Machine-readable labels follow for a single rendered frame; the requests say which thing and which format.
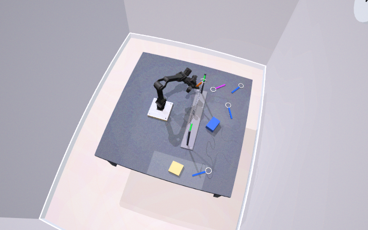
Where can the blue rectangular block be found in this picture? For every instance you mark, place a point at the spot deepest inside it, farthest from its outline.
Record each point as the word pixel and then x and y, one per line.
pixel 212 124

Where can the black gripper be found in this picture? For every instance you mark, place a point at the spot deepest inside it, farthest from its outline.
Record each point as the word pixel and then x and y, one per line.
pixel 194 85

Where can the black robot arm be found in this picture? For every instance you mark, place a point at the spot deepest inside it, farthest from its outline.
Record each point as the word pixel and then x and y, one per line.
pixel 179 77

